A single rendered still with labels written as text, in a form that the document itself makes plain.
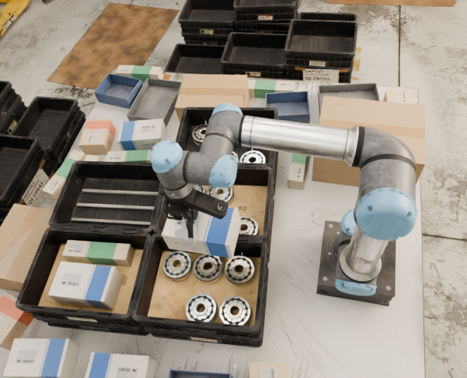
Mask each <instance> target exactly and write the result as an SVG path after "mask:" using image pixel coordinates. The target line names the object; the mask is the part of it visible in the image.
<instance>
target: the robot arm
mask: <svg viewBox="0 0 467 378"><path fill-rule="evenodd" d="M234 146H244V147H249V148H255V149H265V150H270V151H276V152H286V153H291V154H297V155H306V156H312V157H317V158H327V159H333V160H338V161H345V162H347V164H348V165H349V166H350V167H358V168H360V183H359V191H358V196H357V201H356V204H355V207H354V208H353V209H351V210H349V211H347V212H346V213H345V214H344V216H343V218H342V220H341V229H340V234H339V235H338V236H337V238H336V240H335V241H334V243H333V256H334V258H335V260H336V261H337V267H336V278H335V281H336V284H335V285H336V288H337V289H338V290H339V291H341V292H344V293H348V294H352V295H356V296H371V295H373V294H375V291H376V287H377V286H376V280H377V276H378V274H379V272H380V270H381V255H382V254H383V252H384V249H385V248H386V246H387V243H388V242H389V241H390V240H396V239H398V238H399V237H404V236H406V235H408V234H409V233H410V232H411V231H412V230H413V228H414V225H415V221H416V217H417V206H416V162H415V159H414V155H413V154H412V152H411V150H410V149H409V148H408V146H407V145H406V144H405V143H403V142H402V141H401V140H399V139H397V138H396V137H395V136H393V135H391V134H389V133H387V132H384V131H382V130H379V129H375V128H373V127H365V126H359V125H357V126H355V127H354V128H352V129H347V128H341V127H330V126H324V125H318V124H307V123H301V122H295V121H284V120H278V119H271V118H261V117H254V116H248V115H243V114H242V112H241V110H240V108H239V107H237V106H234V105H232V104H231V103H220V104H219V105H217V106H216V107H215V109H214V110H213V113H212V115H211V117H210V118H209V124H208V127H207V129H206V133H205V136H204V138H203V142H202V145H201V147H200V151H199V152H195V151H183V150H182V148H181V147H180V146H179V144H178V143H177V142H174V141H173V140H163V141H161V142H158V143H156V144H155V145H154V146H153V147H152V149H151V151H150V154H149V158H150V160H151V163H152V168H153V169H154V171H155V172H156V174H157V176H158V179H159V181H160V182H161V185H162V187H161V190H160V191H159V193H160V194H161V195H163V196H166V197H167V199H166V201H165V206H164V209H163V210H164V212H165V214H166V215H167V218H168V219H171V220H176V221H181V220H182V219H186V221H183V222H182V229H178V230H176V231H175V236H176V237H178V238H180V239H183V240H186V241H188V242H189V244H190V246H191V248H194V247H195V245H196V244H197V235H196V229H197V224H195V223H194V221H195V220H197V216H198V214H199V212H203V213H205V214H207V215H210V216H213V217H214V218H218V219H220V220H221V219H223V218H224V217H225V216H226V214H227V209H228V206H229V205H228V202H225V201H223V200H221V199H218V198H215V197H213V196H210V195H209V194H206V193H204V192H201V191H198V190H195V189H194V185H206V186H211V187H213V188H216V187H221V188H229V187H231V186H232V185H233V184H234V182H235V179H236V177H237V159H236V158H235V157H234V156H231V155H232V152H233V150H234ZM167 213H169V215H170V216H173V217H170V216H168V214H167Z"/></svg>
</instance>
